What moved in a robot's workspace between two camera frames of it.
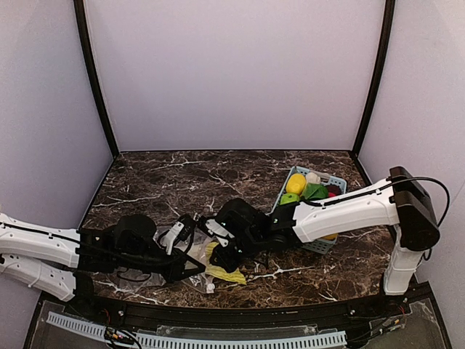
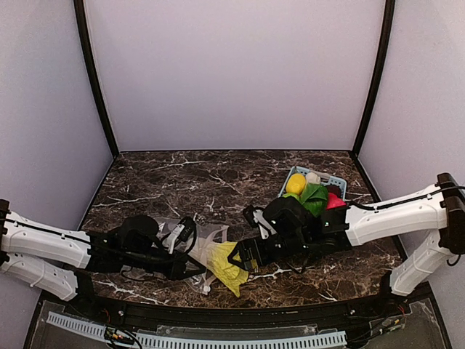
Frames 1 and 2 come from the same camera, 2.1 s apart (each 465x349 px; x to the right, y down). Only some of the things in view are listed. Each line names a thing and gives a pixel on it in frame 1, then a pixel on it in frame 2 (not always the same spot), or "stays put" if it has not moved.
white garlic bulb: (312, 178) stays put
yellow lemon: (296, 183) stays put
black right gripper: (225, 249) to (252, 258)
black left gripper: (171, 267) stays put
